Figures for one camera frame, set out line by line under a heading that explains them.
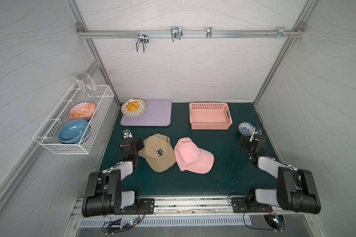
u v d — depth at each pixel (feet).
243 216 2.25
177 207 2.46
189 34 2.56
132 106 3.76
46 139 1.82
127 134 2.56
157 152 2.82
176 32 2.51
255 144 2.32
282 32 2.51
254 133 2.67
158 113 3.76
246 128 3.41
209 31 2.39
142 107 3.81
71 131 2.04
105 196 1.39
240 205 2.42
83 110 2.33
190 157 2.76
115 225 2.35
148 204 2.42
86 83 2.40
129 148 2.22
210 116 3.71
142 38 2.57
